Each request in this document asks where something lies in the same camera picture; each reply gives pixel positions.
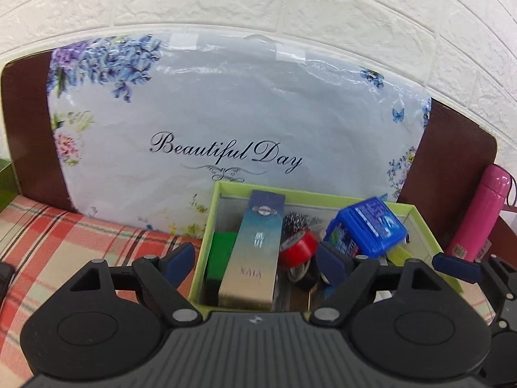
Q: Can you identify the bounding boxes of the floral plastic bag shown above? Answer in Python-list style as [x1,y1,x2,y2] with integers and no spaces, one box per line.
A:
[46,34,433,237]

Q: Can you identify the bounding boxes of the black phone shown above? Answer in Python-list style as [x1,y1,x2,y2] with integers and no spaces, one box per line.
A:
[0,263,16,304]

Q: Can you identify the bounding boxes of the light green cardboard box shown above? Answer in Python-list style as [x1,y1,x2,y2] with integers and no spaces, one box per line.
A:
[188,181,463,312]

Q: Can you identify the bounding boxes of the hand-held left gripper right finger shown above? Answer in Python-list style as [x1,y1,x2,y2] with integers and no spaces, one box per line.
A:
[309,242,446,327]

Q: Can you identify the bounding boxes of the brown wooden headboard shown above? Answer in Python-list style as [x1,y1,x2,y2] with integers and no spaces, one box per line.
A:
[1,50,498,247]

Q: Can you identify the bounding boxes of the pink thermos bottle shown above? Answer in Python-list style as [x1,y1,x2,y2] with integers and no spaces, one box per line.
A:
[446,164,517,263]

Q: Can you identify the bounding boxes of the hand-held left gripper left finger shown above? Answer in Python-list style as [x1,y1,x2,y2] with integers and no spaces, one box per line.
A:
[68,242,201,327]

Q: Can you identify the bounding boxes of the red tape roll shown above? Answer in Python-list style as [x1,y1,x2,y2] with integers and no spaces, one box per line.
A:
[279,228,320,269]

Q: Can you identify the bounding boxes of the plaid blanket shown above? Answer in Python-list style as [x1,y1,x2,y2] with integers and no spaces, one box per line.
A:
[0,194,497,388]

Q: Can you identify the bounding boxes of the black tape roll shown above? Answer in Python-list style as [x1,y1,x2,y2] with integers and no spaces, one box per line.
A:
[288,256,320,292]

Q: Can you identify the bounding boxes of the yellow green box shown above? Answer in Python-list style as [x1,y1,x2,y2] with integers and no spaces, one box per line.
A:
[385,244,410,265]

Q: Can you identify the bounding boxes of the brown cardboard box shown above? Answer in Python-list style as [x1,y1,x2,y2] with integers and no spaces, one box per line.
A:
[489,206,517,261]

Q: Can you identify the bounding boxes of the steel wool scrubber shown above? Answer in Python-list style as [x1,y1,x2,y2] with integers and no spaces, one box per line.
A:
[281,212,324,243]

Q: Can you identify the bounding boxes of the blue soap pack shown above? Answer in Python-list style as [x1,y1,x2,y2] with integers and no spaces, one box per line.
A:
[324,197,408,258]

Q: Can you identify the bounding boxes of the teal gold long box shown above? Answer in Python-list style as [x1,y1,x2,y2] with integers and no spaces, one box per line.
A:
[218,189,287,308]

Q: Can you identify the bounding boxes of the dark green box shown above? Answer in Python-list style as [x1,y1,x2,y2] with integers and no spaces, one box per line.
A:
[0,158,19,211]

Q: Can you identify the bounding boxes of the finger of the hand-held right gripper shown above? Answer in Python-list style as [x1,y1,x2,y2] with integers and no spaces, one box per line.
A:
[431,252,517,292]
[486,286,510,325]

